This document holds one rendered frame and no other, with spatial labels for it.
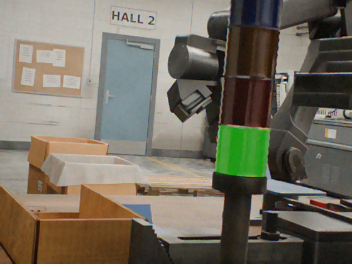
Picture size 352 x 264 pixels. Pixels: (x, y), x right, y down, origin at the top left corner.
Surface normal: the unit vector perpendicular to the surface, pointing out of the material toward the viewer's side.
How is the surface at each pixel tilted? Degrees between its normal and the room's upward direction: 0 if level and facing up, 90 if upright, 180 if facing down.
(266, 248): 90
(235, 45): 104
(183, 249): 90
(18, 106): 90
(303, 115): 82
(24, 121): 90
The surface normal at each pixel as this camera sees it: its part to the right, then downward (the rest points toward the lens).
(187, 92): 0.38, -0.44
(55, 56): 0.36, 0.08
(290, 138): 0.57, 0.09
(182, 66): -0.81, -0.12
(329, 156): -0.93, -0.06
